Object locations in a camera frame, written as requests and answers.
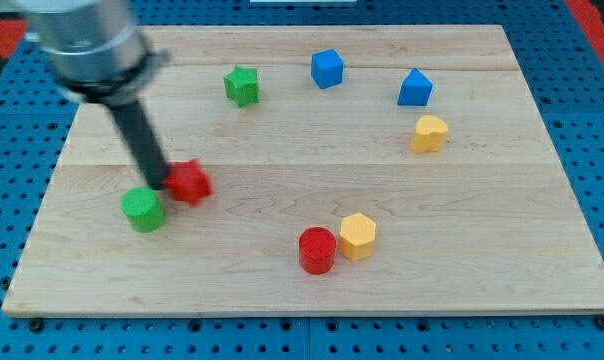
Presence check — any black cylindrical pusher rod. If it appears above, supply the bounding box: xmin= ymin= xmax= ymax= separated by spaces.
xmin=108 ymin=99 xmax=169 ymax=190

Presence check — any green cylinder block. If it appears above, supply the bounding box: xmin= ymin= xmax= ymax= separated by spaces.
xmin=120 ymin=187 xmax=166 ymax=233

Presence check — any red star block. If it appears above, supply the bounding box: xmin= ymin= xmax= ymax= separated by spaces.
xmin=164 ymin=159 xmax=212 ymax=206

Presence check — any wooden board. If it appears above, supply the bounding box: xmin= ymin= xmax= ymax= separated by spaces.
xmin=2 ymin=25 xmax=604 ymax=318

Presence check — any blue cube block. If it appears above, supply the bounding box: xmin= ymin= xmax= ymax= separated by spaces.
xmin=311 ymin=48 xmax=344 ymax=89

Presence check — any yellow heart block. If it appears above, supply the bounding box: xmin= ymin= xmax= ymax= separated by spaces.
xmin=410 ymin=114 xmax=449 ymax=153

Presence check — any green star block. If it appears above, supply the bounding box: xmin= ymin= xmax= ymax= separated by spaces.
xmin=223 ymin=66 xmax=260 ymax=108

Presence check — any yellow hexagon block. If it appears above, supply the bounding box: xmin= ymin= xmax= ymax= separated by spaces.
xmin=339 ymin=213 xmax=376 ymax=261

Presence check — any red cylinder block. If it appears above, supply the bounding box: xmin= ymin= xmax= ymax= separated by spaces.
xmin=298 ymin=227 xmax=336 ymax=275

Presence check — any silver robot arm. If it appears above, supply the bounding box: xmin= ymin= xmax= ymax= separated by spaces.
xmin=14 ymin=0 xmax=169 ymax=190

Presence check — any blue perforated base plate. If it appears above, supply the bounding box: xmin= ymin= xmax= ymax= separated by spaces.
xmin=0 ymin=0 xmax=604 ymax=359

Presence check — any blue triangular prism block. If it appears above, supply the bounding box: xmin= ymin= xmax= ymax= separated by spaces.
xmin=397 ymin=68 xmax=433 ymax=106

